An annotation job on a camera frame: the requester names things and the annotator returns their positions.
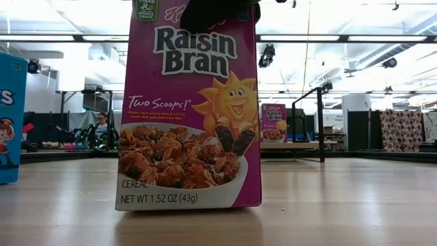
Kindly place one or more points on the Raisin Bran cereal box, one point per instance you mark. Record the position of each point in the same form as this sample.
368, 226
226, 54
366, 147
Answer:
187, 119
273, 119

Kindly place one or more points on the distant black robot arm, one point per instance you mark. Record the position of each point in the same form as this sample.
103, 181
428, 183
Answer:
113, 136
87, 135

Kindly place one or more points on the wooden shelf black metal legs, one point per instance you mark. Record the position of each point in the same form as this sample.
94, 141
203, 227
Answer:
321, 136

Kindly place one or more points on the Rice Krispies cereal box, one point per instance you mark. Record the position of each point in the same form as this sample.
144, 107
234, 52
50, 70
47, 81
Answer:
12, 136

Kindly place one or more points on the dark monitor on stand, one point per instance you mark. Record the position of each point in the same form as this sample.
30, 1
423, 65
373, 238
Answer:
97, 102

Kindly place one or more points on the person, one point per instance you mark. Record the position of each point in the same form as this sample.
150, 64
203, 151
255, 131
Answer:
101, 128

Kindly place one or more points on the grey draped cloth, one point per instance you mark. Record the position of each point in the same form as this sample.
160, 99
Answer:
80, 121

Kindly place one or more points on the brown dotted cloth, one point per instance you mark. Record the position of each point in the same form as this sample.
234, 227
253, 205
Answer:
401, 130

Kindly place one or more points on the light patterned cloth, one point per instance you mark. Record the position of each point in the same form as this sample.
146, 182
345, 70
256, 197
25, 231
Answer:
431, 126

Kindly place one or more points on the black ceiling camera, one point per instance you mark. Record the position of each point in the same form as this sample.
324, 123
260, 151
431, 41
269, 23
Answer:
327, 86
33, 66
390, 63

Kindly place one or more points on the black aluminium table frame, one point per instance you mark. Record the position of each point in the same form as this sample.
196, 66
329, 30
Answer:
51, 156

